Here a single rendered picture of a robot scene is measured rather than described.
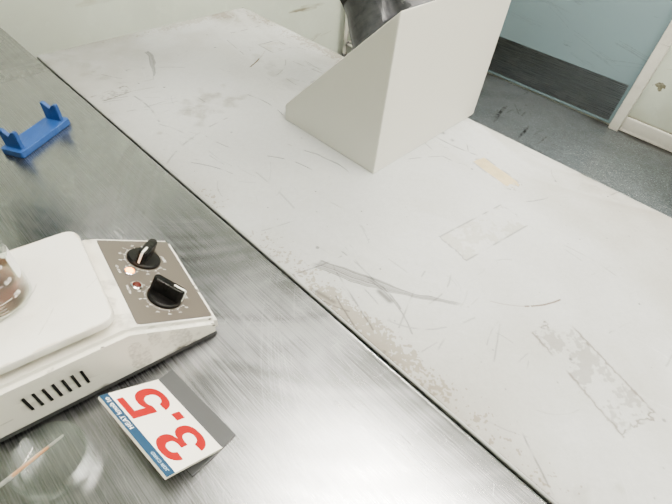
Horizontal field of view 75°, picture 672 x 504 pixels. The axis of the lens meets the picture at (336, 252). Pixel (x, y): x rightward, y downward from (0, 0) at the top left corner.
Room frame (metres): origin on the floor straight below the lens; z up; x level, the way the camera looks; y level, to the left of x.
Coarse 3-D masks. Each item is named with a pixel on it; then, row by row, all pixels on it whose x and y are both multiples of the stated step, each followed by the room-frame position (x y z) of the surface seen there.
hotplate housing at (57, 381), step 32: (96, 256) 0.26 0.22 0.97; (128, 320) 0.20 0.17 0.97; (192, 320) 0.22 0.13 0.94; (64, 352) 0.16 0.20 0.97; (96, 352) 0.17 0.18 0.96; (128, 352) 0.18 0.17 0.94; (160, 352) 0.19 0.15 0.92; (0, 384) 0.13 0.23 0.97; (32, 384) 0.14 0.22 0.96; (64, 384) 0.15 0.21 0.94; (96, 384) 0.16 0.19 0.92; (0, 416) 0.12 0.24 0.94; (32, 416) 0.13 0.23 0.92
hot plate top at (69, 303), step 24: (48, 240) 0.26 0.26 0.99; (72, 240) 0.26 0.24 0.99; (24, 264) 0.23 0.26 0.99; (48, 264) 0.23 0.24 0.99; (72, 264) 0.23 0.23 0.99; (48, 288) 0.20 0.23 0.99; (72, 288) 0.21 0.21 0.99; (96, 288) 0.21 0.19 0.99; (24, 312) 0.18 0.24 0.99; (48, 312) 0.18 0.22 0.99; (72, 312) 0.18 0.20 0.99; (96, 312) 0.19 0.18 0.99; (0, 336) 0.16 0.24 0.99; (24, 336) 0.16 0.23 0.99; (48, 336) 0.16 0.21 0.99; (72, 336) 0.16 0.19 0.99; (0, 360) 0.14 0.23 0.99; (24, 360) 0.14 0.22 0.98
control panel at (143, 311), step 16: (112, 256) 0.27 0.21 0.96; (160, 256) 0.29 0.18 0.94; (112, 272) 0.25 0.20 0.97; (144, 272) 0.26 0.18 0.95; (160, 272) 0.27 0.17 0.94; (176, 272) 0.28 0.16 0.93; (128, 288) 0.23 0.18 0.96; (144, 288) 0.24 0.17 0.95; (192, 288) 0.26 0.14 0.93; (128, 304) 0.21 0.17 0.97; (144, 304) 0.22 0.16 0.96; (192, 304) 0.24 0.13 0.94; (144, 320) 0.20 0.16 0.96; (160, 320) 0.21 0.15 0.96
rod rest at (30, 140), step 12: (48, 108) 0.56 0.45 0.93; (48, 120) 0.56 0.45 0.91; (60, 120) 0.56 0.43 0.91; (0, 132) 0.49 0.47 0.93; (12, 132) 0.48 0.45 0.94; (24, 132) 0.52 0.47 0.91; (36, 132) 0.53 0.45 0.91; (48, 132) 0.53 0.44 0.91; (12, 144) 0.48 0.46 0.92; (24, 144) 0.49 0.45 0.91; (36, 144) 0.50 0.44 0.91; (24, 156) 0.48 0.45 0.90
